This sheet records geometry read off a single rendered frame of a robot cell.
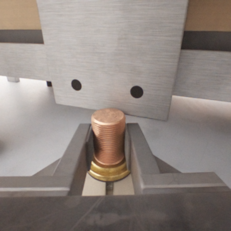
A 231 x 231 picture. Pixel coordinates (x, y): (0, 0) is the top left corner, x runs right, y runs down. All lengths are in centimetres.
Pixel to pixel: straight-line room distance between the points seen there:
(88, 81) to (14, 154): 22
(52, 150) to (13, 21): 22
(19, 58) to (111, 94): 17
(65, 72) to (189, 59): 12
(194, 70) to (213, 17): 7
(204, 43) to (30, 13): 25
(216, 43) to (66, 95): 18
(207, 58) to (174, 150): 17
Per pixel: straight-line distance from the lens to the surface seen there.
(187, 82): 19
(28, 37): 33
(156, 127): 36
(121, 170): 16
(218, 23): 23
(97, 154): 16
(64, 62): 17
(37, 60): 26
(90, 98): 16
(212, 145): 35
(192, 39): 23
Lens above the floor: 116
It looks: 29 degrees up
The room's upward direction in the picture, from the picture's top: 180 degrees counter-clockwise
